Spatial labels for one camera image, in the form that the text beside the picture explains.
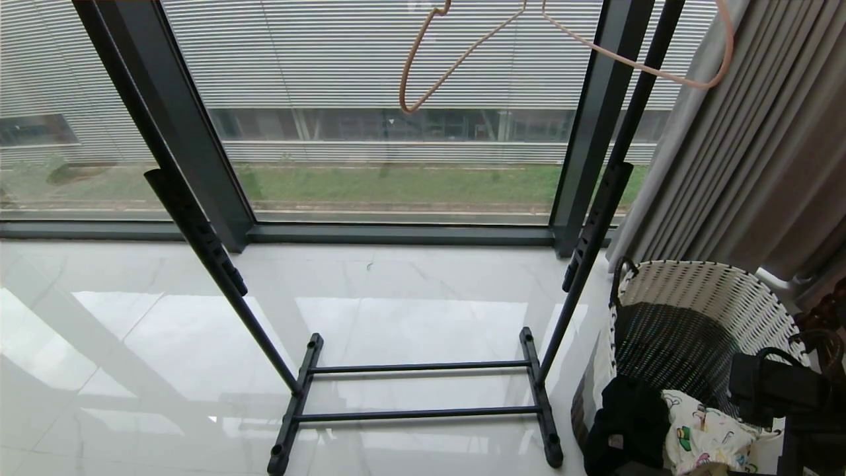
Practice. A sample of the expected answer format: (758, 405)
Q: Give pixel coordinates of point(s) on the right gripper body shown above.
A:
(816, 449)

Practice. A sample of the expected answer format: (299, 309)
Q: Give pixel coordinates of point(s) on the cream printed garment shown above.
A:
(707, 436)

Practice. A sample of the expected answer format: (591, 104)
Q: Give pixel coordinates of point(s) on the black garment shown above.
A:
(624, 416)

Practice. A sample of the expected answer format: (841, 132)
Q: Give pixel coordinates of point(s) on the pink clothes hanger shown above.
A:
(661, 72)
(402, 92)

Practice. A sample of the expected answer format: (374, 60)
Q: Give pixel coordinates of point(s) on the white laundry basket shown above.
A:
(714, 291)

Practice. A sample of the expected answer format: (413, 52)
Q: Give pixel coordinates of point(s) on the black clothes rack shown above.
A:
(597, 225)

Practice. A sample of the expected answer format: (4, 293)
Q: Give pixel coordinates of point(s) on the beige curtain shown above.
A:
(780, 165)

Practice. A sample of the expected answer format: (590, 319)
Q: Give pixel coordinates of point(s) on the window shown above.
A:
(330, 66)

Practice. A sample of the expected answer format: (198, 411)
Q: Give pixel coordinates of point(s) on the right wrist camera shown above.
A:
(773, 390)

